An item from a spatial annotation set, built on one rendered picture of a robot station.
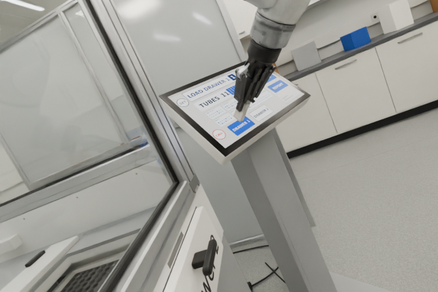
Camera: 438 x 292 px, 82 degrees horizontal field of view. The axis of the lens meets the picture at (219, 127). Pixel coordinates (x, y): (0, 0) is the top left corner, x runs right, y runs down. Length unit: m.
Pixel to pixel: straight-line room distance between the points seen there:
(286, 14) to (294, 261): 0.91
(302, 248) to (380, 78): 2.32
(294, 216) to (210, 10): 1.25
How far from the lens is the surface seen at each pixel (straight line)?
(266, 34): 0.57
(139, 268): 0.37
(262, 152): 0.98
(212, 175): 1.84
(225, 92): 0.92
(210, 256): 0.45
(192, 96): 0.88
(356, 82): 3.09
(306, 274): 1.23
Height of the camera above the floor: 1.15
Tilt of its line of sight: 9 degrees down
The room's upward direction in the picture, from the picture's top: 24 degrees counter-clockwise
